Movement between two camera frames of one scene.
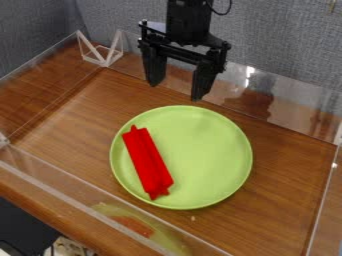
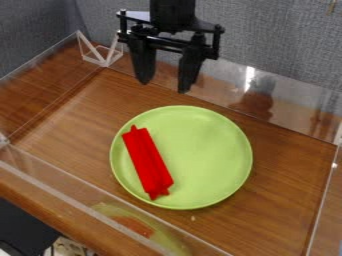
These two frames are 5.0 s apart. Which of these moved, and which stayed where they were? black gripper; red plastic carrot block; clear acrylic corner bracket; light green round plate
Moved: black gripper
Stayed: clear acrylic corner bracket; red plastic carrot block; light green round plate
